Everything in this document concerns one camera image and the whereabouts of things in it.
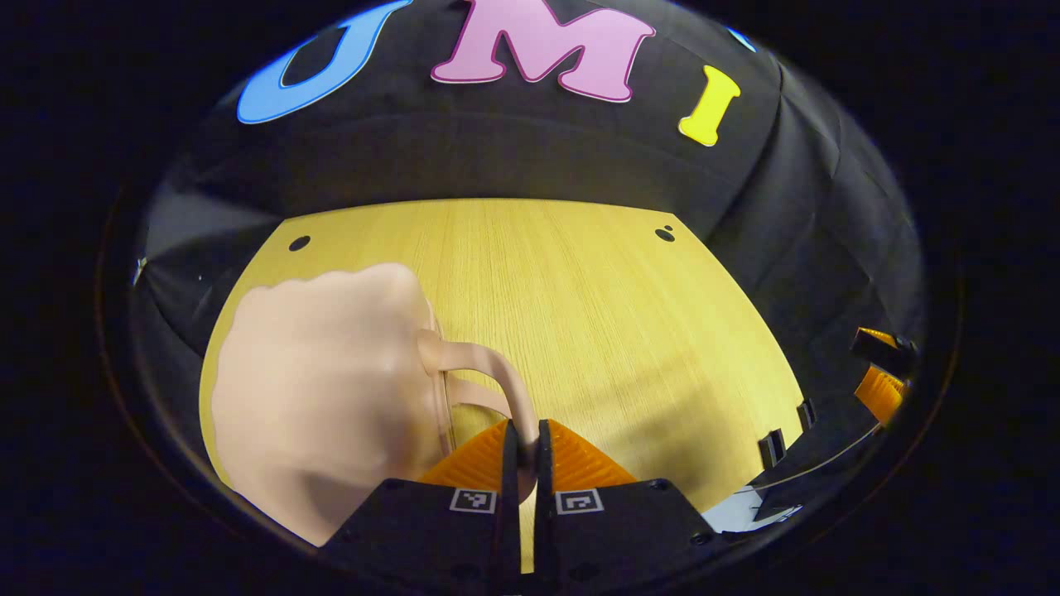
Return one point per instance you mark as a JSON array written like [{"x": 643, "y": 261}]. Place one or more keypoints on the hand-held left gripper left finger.
[{"x": 510, "y": 497}]

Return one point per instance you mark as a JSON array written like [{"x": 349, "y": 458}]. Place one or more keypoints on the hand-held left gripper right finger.
[{"x": 542, "y": 497}]

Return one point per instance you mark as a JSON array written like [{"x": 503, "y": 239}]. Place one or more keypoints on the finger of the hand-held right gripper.
[
  {"x": 879, "y": 393},
  {"x": 888, "y": 349}
]

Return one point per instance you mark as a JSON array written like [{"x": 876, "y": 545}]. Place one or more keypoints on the black table edge clip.
[
  {"x": 771, "y": 449},
  {"x": 806, "y": 413}
]

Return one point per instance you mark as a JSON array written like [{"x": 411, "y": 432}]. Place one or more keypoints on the black backdrop cloth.
[{"x": 513, "y": 141}]

